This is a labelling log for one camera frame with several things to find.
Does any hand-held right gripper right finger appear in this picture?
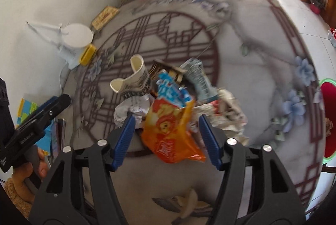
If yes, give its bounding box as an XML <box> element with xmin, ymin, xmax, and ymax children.
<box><xmin>198</xmin><ymin>113</ymin><xmax>307</xmax><ymax>225</ymax></box>

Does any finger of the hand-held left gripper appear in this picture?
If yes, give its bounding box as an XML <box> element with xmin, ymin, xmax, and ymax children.
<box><xmin>16</xmin><ymin>96</ymin><xmax>59</xmax><ymax>130</ymax></box>
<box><xmin>39</xmin><ymin>94</ymin><xmax>72</xmax><ymax>117</ymax></box>

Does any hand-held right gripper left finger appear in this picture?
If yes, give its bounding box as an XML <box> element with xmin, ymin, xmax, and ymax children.
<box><xmin>28</xmin><ymin>112</ymin><xmax>136</xmax><ymax>225</ymax></box>

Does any orange snack bag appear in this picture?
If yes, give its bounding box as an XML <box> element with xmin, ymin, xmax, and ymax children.
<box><xmin>140</xmin><ymin>99</ymin><xmax>206</xmax><ymax>164</ymax></box>

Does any person's left hand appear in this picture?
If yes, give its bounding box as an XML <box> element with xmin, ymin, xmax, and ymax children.
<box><xmin>12</xmin><ymin>148</ymin><xmax>52</xmax><ymax>189</ymax></box>

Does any colourful box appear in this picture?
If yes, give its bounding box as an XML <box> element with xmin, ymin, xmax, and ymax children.
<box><xmin>16</xmin><ymin>94</ymin><xmax>57</xmax><ymax>157</ymax></box>

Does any crumpled white paper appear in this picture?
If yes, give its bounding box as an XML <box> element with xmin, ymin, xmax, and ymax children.
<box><xmin>114</xmin><ymin>94</ymin><xmax>155</xmax><ymax>128</ymax></box>

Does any crumpled silver foil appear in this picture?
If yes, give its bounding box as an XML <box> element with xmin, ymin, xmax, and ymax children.
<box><xmin>194</xmin><ymin>87</ymin><xmax>250</xmax><ymax>142</ymax></box>

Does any yellow plastic holder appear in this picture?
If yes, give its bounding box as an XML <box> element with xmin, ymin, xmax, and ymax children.
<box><xmin>79</xmin><ymin>44</ymin><xmax>97</xmax><ymax>66</ymax></box>

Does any crushed grey printed carton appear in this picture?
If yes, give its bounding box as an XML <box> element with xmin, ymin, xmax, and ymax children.
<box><xmin>181</xmin><ymin>58</ymin><xmax>218</xmax><ymax>102</ymax></box>

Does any printed paper cup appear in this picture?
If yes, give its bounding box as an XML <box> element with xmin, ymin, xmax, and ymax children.
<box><xmin>110</xmin><ymin>54</ymin><xmax>153</xmax><ymax>96</ymax></box>

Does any blue snack wrapper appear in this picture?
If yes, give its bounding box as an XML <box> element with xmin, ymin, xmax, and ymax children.
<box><xmin>156</xmin><ymin>72</ymin><xmax>196</xmax><ymax>107</ymax></box>

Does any white desk lamp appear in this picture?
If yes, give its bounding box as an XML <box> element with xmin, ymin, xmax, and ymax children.
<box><xmin>26</xmin><ymin>21</ymin><xmax>94</xmax><ymax>69</ymax></box>

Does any dark brown packet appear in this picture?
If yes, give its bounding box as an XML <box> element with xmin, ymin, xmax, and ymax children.
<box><xmin>150</xmin><ymin>59</ymin><xmax>187</xmax><ymax>84</ymax></box>

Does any yellow book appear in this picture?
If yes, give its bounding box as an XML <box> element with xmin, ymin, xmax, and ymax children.
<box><xmin>91</xmin><ymin>6</ymin><xmax>120</xmax><ymax>31</ymax></box>

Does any red round seat cushion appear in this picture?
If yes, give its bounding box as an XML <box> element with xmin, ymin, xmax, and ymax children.
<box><xmin>318</xmin><ymin>78</ymin><xmax>336</xmax><ymax>165</ymax></box>

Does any broom and dustpan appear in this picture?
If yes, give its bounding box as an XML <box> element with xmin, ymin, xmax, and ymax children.
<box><xmin>328</xmin><ymin>28</ymin><xmax>336</xmax><ymax>47</ymax></box>

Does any red waste bin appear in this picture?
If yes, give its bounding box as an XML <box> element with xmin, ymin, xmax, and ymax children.
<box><xmin>310</xmin><ymin>0</ymin><xmax>326</xmax><ymax>14</ymax></box>

